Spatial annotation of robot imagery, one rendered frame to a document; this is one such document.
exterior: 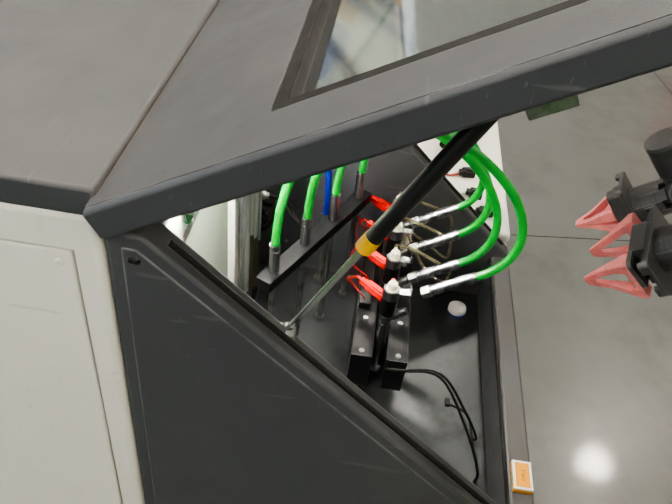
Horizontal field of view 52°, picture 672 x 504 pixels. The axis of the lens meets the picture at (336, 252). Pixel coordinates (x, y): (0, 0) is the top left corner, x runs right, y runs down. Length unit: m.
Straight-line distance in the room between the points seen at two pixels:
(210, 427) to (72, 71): 0.45
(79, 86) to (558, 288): 2.43
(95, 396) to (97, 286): 0.20
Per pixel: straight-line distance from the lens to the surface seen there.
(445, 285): 1.14
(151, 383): 0.86
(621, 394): 2.71
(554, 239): 3.24
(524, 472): 1.17
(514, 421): 1.24
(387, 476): 0.94
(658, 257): 0.92
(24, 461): 1.11
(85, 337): 0.83
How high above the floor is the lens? 1.90
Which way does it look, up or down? 41 degrees down
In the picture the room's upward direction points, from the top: 8 degrees clockwise
